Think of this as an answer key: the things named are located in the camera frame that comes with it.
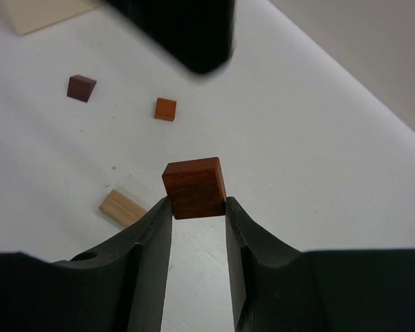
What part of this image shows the dark brown wood block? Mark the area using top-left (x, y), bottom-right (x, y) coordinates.
top-left (66, 75), bottom-right (97, 102)

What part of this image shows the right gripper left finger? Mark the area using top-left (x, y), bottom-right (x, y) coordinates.
top-left (0, 198), bottom-right (172, 331)

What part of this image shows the reddish brown wood block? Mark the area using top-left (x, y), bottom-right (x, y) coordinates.
top-left (162, 157), bottom-right (226, 220)

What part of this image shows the light wooden box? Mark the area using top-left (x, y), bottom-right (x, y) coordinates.
top-left (0, 0), bottom-right (103, 35)

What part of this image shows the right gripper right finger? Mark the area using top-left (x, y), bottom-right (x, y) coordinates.
top-left (225, 197), bottom-right (415, 331)

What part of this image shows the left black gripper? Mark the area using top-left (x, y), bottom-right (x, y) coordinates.
top-left (107, 0), bottom-right (235, 75)

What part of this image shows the light tan wood block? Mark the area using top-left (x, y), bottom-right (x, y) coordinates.
top-left (99, 190), bottom-right (147, 228)

